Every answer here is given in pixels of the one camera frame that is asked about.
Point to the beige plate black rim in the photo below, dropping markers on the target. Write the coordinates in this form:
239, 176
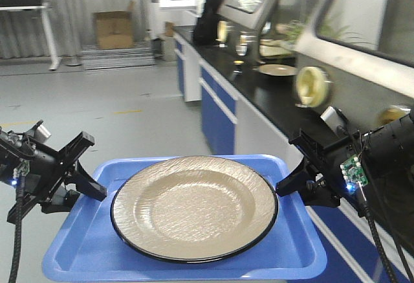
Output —
194, 209

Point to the green right circuit board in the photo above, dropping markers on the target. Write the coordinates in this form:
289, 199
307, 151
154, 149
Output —
353, 173

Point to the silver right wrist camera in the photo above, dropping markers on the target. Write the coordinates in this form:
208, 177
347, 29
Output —
334, 119

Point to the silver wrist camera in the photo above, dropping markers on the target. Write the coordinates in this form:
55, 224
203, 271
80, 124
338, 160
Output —
40, 132
334, 119

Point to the blue plastic tray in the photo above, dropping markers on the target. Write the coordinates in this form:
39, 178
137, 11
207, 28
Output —
88, 249

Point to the blue white lab cabinet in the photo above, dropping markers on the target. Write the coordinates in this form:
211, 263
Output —
242, 112

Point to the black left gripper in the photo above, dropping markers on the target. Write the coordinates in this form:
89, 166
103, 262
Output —
38, 186

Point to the plate on lab counter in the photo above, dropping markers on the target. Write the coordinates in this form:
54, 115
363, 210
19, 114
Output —
277, 70

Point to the brown cardboard box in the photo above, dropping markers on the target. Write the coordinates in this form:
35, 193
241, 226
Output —
114, 29

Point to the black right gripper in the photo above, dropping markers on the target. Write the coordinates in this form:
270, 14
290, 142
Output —
326, 186

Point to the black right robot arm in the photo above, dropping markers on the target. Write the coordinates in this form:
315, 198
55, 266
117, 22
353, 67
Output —
373, 167

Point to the green left circuit board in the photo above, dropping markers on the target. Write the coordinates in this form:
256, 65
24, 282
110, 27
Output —
22, 169

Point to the green circuit board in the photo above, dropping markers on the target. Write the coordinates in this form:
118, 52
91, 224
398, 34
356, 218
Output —
22, 169
353, 173

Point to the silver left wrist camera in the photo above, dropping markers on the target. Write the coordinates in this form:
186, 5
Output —
40, 132

